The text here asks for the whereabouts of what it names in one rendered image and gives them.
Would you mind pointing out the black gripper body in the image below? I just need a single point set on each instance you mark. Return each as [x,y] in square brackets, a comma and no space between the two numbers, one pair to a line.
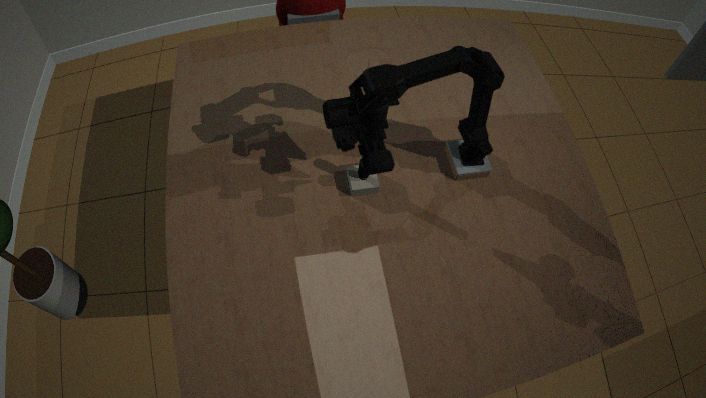
[376,160]

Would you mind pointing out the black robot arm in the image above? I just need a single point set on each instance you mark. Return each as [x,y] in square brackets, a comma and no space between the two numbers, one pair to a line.
[385,84]

